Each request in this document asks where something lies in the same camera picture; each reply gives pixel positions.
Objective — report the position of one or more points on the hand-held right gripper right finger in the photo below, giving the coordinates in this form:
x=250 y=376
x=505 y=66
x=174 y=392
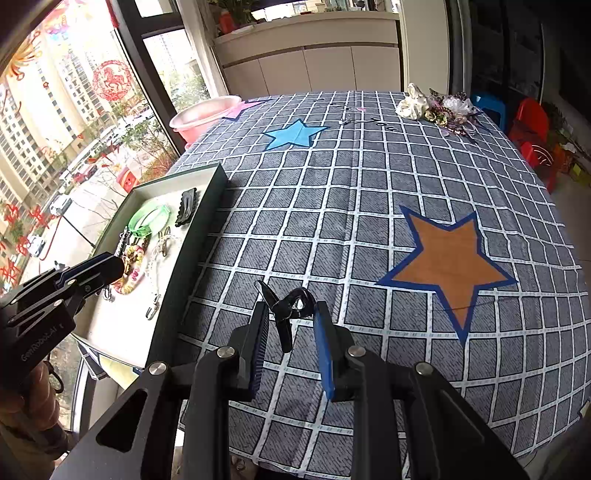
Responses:
x=323 y=350

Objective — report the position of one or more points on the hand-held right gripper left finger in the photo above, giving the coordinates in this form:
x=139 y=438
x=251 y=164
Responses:
x=258 y=341

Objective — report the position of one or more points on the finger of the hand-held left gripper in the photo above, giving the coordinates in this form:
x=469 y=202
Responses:
x=99 y=265
x=78 y=290

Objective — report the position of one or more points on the black hair claw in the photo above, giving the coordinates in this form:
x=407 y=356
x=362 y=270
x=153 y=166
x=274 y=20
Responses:
x=281 y=314

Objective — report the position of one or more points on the dark green tray box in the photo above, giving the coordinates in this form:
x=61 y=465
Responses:
x=111 y=323

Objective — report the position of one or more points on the black wavy hair clip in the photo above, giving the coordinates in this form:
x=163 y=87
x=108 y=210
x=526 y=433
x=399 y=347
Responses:
x=184 y=207

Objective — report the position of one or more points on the person's left hand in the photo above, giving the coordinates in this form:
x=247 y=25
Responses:
x=39 y=387

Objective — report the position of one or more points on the brown star patch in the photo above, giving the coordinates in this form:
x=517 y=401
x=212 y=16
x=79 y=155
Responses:
x=448 y=263

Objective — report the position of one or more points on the pink plastic basin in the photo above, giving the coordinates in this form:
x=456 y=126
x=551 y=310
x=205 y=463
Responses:
x=203 y=120

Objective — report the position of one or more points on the red horse window decal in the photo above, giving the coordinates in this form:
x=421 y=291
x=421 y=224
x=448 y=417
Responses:
x=111 y=79

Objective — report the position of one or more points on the blue star patch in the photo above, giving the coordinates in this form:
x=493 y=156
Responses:
x=293 y=136

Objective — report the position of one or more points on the white polka dot bow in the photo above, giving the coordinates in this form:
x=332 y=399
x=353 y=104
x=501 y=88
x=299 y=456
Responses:
x=411 y=106

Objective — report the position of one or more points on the red flower pot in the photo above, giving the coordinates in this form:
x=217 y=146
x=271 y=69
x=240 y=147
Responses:
x=226 y=21

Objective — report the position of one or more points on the pile of hair accessories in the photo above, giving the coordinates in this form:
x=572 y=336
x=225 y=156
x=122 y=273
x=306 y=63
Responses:
x=455 y=108

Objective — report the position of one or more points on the beige sideboard cabinet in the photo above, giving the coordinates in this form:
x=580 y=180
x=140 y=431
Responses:
x=314 y=60

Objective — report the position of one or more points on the red plastic stool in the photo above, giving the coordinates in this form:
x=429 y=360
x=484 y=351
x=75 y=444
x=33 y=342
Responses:
x=542 y=159

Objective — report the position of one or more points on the blue plastic stool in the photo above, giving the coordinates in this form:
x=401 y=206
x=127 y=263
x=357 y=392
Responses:
x=491 y=104

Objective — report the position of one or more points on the red plastic chair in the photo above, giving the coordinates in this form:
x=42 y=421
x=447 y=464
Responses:
x=531 y=117

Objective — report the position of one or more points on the pile of gift boxes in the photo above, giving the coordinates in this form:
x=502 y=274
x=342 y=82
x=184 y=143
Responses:
x=575 y=161

